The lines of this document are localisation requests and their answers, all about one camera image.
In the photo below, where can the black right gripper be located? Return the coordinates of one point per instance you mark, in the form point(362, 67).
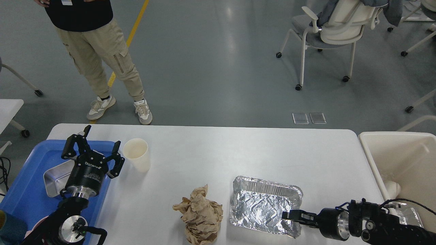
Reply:
point(333, 223)

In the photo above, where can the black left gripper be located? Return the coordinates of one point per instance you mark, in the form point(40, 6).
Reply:
point(89, 170)

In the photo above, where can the white paper cup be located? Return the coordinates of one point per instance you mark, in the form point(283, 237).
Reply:
point(136, 151)

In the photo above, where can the square steel tray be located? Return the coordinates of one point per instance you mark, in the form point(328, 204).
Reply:
point(56, 178)

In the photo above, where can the aluminium foil container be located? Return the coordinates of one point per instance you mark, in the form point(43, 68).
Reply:
point(258, 204)

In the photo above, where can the brown paper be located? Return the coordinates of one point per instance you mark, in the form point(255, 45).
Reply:
point(202, 217)

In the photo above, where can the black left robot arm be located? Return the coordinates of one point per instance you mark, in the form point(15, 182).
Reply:
point(66, 226)

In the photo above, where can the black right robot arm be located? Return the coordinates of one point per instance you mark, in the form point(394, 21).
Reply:
point(372, 222)

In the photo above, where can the chair base at left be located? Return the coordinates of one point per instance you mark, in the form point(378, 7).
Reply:
point(37, 91)

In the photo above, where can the blue plastic tray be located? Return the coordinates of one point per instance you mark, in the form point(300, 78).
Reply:
point(27, 198)

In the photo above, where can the white side table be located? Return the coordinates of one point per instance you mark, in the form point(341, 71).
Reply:
point(8, 109)

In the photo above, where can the clear floor socket cover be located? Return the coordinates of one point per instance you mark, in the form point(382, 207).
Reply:
point(304, 118)

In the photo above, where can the beige plastic bin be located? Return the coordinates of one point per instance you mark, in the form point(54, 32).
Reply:
point(404, 166)

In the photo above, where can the teal cup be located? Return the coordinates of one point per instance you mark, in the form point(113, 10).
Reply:
point(12, 229)

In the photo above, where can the person in beige trousers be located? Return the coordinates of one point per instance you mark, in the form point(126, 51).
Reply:
point(92, 36)

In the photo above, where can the white office chair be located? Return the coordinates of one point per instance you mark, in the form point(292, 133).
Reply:
point(345, 27)

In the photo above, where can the grey jacket on chair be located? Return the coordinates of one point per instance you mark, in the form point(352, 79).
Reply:
point(392, 10)

